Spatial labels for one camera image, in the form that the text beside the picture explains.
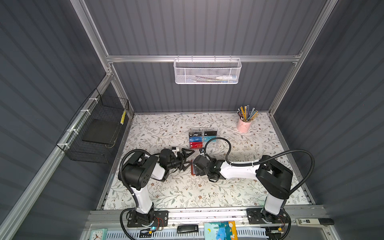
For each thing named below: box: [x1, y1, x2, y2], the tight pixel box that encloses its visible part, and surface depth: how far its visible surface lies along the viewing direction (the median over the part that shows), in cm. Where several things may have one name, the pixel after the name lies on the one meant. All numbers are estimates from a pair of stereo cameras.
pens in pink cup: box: [237, 105, 260, 123], surface depth 105 cm
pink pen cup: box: [236, 118, 252, 134], surface depth 107 cm
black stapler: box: [177, 225, 199, 234], surface depth 69 cm
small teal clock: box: [89, 228, 108, 240], surface depth 70 cm
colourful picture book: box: [204, 221, 238, 240], surface depth 71 cm
